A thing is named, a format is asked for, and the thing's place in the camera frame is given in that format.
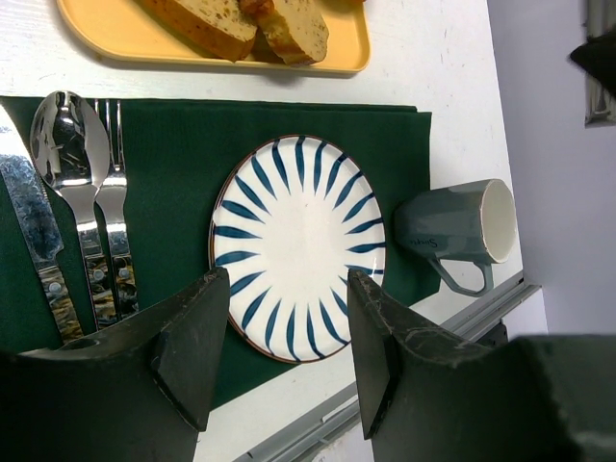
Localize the steel table knife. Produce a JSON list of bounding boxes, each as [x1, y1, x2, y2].
[[1, 109, 84, 344]]

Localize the white blue striped plate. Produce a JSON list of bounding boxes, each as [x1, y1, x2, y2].
[[208, 135, 386, 363]]

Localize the yellow plastic tray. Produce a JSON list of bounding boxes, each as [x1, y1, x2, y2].
[[56, 1, 371, 74]]

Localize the grey ceramic mug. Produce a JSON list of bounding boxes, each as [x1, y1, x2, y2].
[[394, 179, 517, 297]]

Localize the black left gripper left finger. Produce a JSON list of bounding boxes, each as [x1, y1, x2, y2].
[[1, 268, 230, 461]]

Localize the speckled bread slice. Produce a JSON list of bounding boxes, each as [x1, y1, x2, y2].
[[252, 0, 329, 65], [138, 0, 257, 62]]

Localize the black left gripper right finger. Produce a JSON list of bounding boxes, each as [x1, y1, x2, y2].
[[347, 269, 615, 461]]

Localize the steel fork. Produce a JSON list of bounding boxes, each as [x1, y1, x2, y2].
[[94, 99, 139, 320]]

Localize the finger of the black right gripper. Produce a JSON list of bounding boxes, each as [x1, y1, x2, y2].
[[570, 28, 616, 91]]

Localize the dark green cloth placemat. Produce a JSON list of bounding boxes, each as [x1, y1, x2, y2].
[[1, 99, 440, 408]]

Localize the aluminium table edge rail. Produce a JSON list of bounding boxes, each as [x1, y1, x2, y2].
[[233, 272, 548, 461]]

